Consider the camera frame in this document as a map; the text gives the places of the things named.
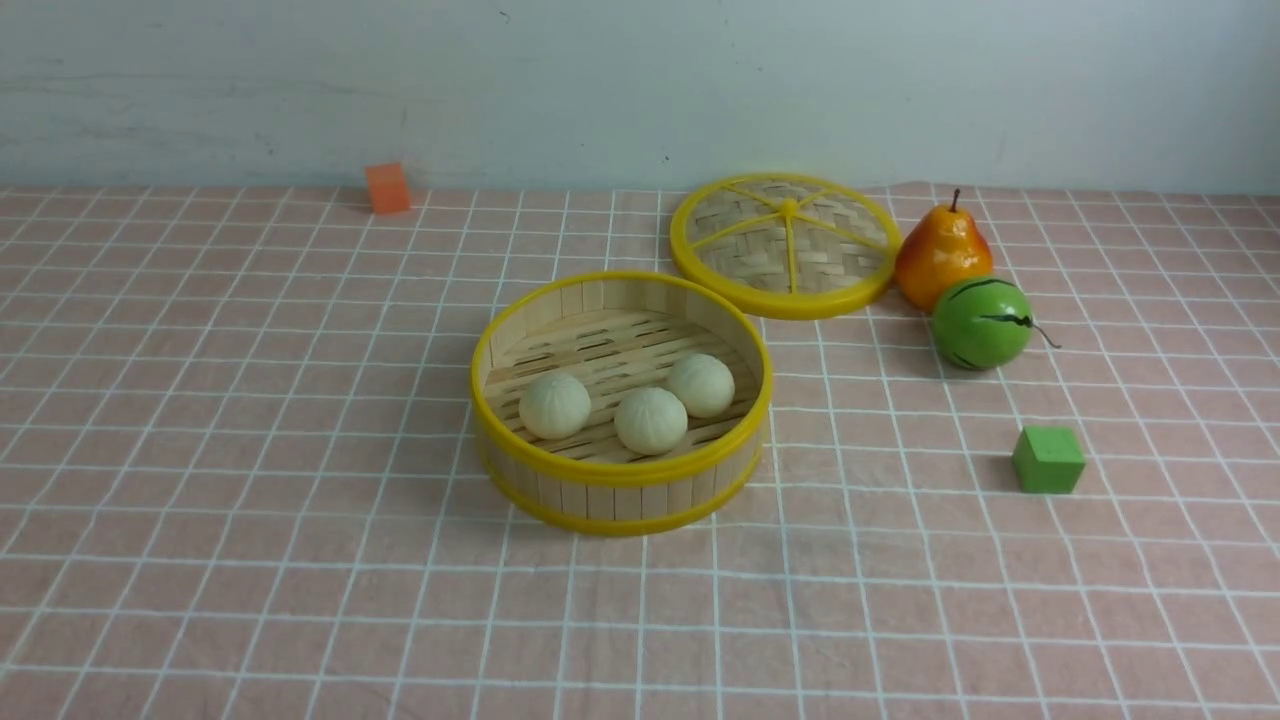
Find woven bamboo steamer lid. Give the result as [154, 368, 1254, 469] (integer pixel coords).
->
[669, 173, 902, 322]

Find pink checkered tablecloth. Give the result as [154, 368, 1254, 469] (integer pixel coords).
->
[1, 187, 1279, 719]

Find bamboo steamer tray yellow rim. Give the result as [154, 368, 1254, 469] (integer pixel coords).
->
[470, 272, 774, 536]

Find green toy watermelon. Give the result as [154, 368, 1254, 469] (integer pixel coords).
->
[931, 275, 1062, 372]

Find white bun front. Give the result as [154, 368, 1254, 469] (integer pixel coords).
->
[614, 387, 689, 456]

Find orange cube block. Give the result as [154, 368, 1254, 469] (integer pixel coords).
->
[364, 161, 412, 215]

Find orange yellow toy pear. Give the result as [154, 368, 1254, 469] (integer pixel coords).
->
[893, 188, 995, 315]

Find white bun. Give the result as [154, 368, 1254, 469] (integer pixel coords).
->
[518, 372, 593, 439]
[614, 387, 689, 456]
[666, 354, 736, 419]

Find green cube block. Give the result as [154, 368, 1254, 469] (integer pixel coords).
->
[1012, 425, 1087, 495]

